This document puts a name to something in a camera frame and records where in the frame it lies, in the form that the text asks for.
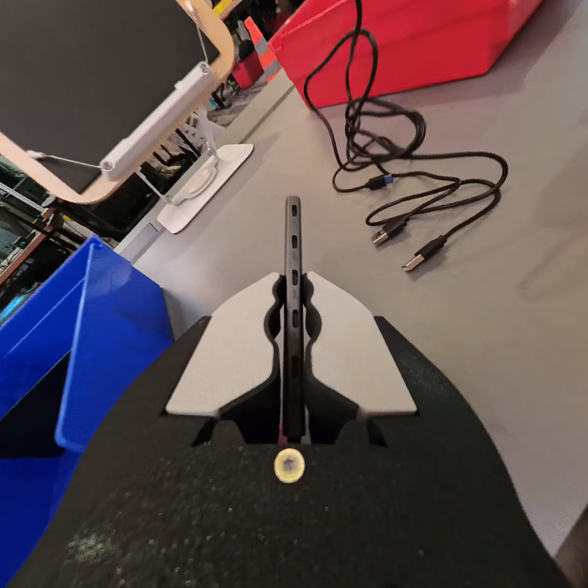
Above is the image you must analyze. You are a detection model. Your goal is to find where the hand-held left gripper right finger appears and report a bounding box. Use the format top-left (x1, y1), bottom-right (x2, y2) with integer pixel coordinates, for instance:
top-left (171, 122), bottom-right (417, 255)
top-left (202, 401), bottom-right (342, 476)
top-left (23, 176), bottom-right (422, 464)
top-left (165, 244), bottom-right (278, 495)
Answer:
top-left (303, 271), bottom-right (418, 444)

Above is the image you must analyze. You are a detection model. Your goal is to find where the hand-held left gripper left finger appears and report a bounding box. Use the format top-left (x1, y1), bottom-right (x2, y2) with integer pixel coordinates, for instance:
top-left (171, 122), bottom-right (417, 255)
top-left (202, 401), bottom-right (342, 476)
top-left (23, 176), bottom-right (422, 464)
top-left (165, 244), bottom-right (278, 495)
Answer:
top-left (165, 272), bottom-right (282, 444)

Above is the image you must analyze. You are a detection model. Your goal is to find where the dark grey usb hub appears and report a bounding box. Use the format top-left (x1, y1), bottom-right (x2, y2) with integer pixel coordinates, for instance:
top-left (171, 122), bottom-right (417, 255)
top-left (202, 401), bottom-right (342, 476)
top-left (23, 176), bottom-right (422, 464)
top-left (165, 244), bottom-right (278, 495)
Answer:
top-left (281, 196), bottom-right (307, 437)

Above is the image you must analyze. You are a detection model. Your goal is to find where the blue plastic bin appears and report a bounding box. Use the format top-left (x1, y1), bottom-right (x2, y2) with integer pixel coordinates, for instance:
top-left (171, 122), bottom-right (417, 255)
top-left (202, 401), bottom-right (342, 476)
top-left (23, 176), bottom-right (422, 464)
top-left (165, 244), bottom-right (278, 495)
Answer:
top-left (0, 234), bottom-right (175, 588)

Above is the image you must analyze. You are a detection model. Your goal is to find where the black usb cable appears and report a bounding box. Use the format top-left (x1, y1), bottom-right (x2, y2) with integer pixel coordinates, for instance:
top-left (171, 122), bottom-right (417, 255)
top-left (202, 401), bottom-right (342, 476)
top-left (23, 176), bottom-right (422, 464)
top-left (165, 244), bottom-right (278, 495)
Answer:
top-left (303, 0), bottom-right (508, 273)
top-left (332, 99), bottom-right (460, 249)

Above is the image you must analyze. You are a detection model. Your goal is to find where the red plastic bin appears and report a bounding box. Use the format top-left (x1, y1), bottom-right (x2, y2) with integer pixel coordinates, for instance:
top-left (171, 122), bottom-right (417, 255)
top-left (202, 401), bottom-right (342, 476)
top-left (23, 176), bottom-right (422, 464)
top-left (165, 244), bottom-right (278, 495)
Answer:
top-left (268, 0), bottom-right (545, 110)

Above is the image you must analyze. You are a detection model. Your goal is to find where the orange traffic cone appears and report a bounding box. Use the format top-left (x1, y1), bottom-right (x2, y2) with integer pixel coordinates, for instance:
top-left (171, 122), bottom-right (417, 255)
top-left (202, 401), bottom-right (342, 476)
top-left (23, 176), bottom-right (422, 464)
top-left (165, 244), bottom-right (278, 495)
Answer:
top-left (243, 17), bottom-right (282, 83)

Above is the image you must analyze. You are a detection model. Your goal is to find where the wood-framed black board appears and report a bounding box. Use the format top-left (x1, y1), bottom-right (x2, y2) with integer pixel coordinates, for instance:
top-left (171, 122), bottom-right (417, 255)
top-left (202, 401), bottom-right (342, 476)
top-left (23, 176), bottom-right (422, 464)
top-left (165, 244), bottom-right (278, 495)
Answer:
top-left (0, 0), bottom-right (236, 205)

